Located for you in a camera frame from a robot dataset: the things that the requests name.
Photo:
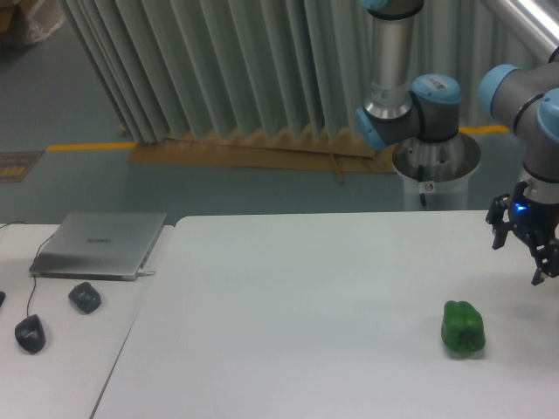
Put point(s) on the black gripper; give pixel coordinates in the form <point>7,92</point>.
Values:
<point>534,223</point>

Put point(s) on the brown cardboard sheet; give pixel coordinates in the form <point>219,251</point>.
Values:
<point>344,153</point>

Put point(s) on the black computer mouse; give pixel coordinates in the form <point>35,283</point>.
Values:
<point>30,334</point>

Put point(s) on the white laptop cable plug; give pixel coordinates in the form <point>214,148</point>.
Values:
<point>142,273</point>

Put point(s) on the green pleated curtain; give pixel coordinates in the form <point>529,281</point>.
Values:
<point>199,67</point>

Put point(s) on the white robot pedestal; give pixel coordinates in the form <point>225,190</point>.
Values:
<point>436,175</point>

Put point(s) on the silver laptop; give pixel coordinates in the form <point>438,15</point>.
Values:
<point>109,246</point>

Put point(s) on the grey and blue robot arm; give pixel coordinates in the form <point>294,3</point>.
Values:
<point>421,117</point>

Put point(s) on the green bell pepper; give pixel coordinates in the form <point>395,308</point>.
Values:
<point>462,327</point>

